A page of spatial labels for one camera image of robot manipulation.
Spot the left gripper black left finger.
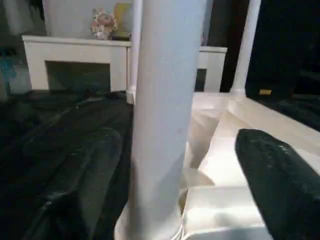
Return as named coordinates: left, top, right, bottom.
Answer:
left=14, top=128, right=123, bottom=240

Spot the teal floor object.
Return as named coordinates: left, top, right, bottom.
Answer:
left=0, top=48, right=19, bottom=84

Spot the white plastic table top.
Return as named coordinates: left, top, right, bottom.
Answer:
left=113, top=90, right=320, bottom=240

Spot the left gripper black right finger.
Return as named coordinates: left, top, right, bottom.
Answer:
left=234, top=128, right=320, bottom=240

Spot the yellow picture frame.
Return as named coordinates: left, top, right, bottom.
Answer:
left=113, top=1, right=134, bottom=41

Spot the black speaker box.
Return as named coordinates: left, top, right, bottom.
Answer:
left=245, top=0, right=320, bottom=101

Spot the black plastic mat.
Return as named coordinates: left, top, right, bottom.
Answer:
left=0, top=89, right=320, bottom=240

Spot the white glass-door cabinet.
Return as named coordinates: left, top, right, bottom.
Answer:
left=21, top=34, right=229, bottom=94

